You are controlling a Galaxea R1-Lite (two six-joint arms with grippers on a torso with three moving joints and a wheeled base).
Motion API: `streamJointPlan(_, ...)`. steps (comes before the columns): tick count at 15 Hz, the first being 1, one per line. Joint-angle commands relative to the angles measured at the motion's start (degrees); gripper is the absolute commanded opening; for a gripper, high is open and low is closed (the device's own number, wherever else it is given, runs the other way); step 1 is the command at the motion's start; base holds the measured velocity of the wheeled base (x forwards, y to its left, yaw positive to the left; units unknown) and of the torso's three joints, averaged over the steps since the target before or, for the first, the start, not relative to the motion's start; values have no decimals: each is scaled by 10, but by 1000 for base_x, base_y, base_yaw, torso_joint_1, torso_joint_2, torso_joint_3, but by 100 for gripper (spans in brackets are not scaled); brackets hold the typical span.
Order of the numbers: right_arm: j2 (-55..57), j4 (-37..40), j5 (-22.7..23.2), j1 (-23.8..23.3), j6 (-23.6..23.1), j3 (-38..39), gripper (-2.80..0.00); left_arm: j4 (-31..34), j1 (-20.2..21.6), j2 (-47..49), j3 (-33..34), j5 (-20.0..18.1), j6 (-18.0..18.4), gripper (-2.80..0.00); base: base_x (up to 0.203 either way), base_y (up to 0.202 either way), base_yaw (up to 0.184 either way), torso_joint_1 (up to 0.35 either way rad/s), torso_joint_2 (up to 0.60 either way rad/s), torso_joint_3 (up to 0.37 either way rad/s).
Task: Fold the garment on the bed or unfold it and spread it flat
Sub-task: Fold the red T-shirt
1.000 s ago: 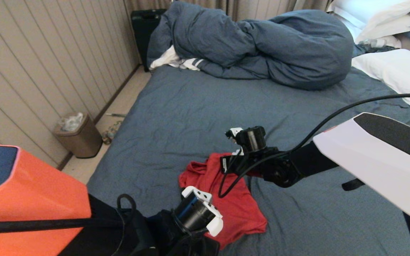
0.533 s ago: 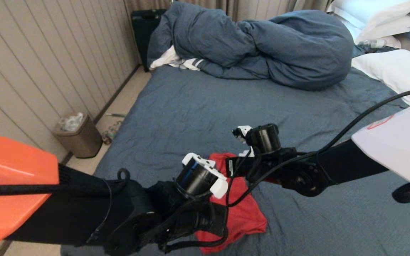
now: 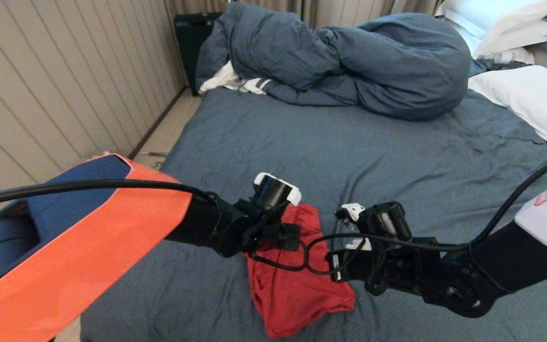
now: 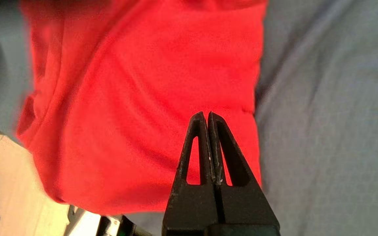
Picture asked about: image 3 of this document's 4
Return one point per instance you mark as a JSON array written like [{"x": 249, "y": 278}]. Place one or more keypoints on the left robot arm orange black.
[{"x": 88, "y": 256}]

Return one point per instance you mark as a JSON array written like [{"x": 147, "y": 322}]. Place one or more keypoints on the large white pillow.
[{"x": 539, "y": 99}]

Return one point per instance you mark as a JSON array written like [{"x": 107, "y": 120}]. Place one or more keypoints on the red printed t-shirt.
[{"x": 297, "y": 294}]

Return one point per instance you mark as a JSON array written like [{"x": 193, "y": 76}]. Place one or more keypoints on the crumpled blue duvet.
[{"x": 397, "y": 70}]

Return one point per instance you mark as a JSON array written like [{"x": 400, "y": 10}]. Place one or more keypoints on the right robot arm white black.
[{"x": 515, "y": 256}]

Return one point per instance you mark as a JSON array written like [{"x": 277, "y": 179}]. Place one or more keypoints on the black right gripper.
[{"x": 387, "y": 266}]

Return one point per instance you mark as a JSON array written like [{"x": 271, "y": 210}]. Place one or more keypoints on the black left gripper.
[{"x": 273, "y": 228}]

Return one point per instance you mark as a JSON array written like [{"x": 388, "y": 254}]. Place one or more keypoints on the white striped garment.
[{"x": 221, "y": 79}]

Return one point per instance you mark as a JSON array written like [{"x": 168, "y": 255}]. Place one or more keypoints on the patterned slipper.
[{"x": 156, "y": 165}]

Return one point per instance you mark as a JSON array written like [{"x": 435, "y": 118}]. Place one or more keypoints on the black suitcase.
[{"x": 190, "y": 46}]

